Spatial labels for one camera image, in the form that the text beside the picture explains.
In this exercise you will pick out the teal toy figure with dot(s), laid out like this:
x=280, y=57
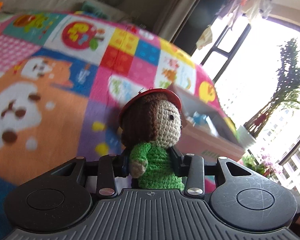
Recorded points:
x=198, y=118

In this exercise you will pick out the beige hanging cloth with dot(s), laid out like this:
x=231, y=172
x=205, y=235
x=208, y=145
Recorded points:
x=205, y=37

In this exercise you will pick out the colourful cartoon play mat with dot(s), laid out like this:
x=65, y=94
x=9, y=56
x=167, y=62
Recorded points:
x=65, y=92

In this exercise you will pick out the white plant pot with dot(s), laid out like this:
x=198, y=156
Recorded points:
x=246, y=137

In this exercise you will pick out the crochet doll with red hat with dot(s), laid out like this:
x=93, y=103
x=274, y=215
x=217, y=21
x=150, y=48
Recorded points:
x=155, y=165

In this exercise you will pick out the blue cloth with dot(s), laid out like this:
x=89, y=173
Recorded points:
x=0, y=205

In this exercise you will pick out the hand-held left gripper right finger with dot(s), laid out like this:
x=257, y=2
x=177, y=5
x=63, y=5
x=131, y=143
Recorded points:
x=176, y=161

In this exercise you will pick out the pink flowering plant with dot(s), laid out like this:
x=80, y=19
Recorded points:
x=271, y=166

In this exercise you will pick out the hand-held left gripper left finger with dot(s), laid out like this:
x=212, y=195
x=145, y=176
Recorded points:
x=126, y=166

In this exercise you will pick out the pink cardboard box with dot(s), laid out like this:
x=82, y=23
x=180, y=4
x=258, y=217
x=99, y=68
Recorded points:
x=202, y=140

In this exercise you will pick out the green folded cloth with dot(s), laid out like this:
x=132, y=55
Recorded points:
x=88, y=7

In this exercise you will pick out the palm plant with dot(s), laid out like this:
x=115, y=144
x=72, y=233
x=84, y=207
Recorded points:
x=287, y=85

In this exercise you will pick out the hanging laundry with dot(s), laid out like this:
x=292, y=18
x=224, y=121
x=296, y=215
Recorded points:
x=250, y=0

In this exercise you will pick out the black window frame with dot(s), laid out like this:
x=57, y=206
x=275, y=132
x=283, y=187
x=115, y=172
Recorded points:
x=230, y=45

